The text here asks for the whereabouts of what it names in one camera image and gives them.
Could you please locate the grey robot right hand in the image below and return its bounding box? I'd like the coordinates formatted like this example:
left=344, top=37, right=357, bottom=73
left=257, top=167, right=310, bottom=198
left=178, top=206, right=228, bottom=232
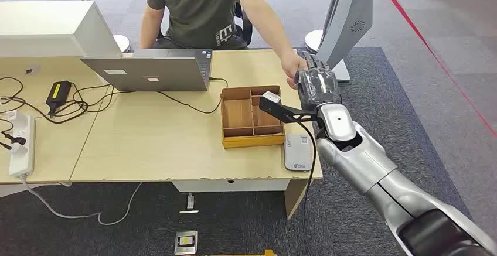
left=294, top=50, right=343, bottom=111

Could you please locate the person's left hand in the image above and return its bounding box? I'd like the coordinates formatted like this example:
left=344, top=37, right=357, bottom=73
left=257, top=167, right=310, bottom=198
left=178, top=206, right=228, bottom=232
left=280, top=50, right=309, bottom=89

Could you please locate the wooden compartment box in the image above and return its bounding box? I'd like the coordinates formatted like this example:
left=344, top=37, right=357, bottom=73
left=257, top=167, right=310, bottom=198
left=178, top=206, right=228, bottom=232
left=220, top=85, right=286, bottom=149

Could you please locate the grey card reader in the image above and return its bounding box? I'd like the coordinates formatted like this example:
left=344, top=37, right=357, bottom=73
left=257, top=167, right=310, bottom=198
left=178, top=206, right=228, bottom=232
left=283, top=134, right=314, bottom=172

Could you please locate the person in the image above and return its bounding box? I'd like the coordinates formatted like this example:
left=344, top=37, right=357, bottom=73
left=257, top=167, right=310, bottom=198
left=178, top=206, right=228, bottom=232
left=139, top=0, right=309, bottom=90

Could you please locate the white round stanchion base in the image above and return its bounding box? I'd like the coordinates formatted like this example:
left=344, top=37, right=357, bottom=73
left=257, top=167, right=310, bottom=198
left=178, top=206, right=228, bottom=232
left=113, top=34, right=131, bottom=53
left=304, top=29, right=325, bottom=54

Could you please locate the black office chair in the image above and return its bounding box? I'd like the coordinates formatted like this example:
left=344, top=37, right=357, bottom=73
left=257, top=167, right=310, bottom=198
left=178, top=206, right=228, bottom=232
left=234, top=2, right=254, bottom=47

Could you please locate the silver kiosk stand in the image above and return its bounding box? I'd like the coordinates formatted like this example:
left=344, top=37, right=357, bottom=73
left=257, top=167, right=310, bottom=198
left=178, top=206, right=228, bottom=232
left=305, top=0, right=375, bottom=83

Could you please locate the dark grey carpet mat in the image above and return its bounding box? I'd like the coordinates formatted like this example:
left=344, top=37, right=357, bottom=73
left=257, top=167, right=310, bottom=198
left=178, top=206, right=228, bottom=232
left=0, top=46, right=492, bottom=256

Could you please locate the wooden desk leg panel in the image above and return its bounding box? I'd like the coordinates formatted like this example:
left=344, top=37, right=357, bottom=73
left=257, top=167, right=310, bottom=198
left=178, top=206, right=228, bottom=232
left=284, top=178, right=309, bottom=220

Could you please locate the red barrier belt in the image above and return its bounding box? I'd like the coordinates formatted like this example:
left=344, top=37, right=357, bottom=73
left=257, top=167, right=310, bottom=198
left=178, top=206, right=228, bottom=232
left=372, top=0, right=497, bottom=139

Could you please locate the white desk crossbeam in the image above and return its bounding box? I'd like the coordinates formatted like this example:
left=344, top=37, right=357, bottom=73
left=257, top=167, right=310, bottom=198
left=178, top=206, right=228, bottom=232
left=172, top=178, right=291, bottom=193

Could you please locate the grey laptop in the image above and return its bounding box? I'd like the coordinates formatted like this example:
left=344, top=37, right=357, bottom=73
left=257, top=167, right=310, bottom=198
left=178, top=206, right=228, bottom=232
left=80, top=48, right=213, bottom=93

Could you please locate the light wooden desk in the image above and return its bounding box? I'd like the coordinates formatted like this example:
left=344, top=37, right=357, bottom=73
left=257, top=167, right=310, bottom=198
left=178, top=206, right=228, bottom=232
left=70, top=48, right=324, bottom=220
left=0, top=54, right=113, bottom=200

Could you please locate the yellow floor tape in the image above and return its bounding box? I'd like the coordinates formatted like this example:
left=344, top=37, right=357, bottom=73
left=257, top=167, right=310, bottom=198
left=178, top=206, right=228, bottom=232
left=202, top=249, right=277, bottom=256

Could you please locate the silver floor socket box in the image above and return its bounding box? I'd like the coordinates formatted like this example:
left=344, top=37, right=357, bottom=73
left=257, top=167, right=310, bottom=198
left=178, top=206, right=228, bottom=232
left=173, top=230, right=198, bottom=256

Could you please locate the black power adapter yellow label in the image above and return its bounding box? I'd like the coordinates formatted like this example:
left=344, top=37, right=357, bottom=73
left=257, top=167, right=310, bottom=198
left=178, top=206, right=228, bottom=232
left=45, top=80, right=73, bottom=116

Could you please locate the white desktop monitor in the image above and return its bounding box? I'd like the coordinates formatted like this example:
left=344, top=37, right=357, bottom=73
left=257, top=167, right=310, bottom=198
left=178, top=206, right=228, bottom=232
left=0, top=0, right=123, bottom=59

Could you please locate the white power strip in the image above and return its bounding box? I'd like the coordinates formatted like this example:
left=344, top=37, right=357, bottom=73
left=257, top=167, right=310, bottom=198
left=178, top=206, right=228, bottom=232
left=8, top=114, right=36, bottom=178

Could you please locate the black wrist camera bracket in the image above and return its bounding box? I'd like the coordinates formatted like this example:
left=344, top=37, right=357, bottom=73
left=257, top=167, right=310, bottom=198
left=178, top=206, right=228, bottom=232
left=258, top=97, right=319, bottom=125

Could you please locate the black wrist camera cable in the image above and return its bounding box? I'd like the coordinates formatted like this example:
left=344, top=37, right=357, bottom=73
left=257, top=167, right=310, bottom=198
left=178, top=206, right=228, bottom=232
left=297, top=120, right=317, bottom=256

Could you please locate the black laptop charger cable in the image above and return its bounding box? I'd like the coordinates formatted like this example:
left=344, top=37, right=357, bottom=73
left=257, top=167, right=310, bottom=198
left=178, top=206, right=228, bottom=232
left=50, top=77, right=229, bottom=125

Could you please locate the white floor cable connector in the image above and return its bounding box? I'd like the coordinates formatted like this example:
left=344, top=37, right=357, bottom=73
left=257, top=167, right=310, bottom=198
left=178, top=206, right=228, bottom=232
left=179, top=193, right=200, bottom=215

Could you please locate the white power strip cable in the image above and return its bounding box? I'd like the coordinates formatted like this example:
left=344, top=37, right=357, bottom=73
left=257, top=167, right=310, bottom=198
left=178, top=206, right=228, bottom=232
left=19, top=176, right=143, bottom=227

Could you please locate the black mains cable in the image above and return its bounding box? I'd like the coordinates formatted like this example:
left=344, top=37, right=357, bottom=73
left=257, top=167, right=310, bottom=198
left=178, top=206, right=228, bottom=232
left=0, top=77, right=53, bottom=125

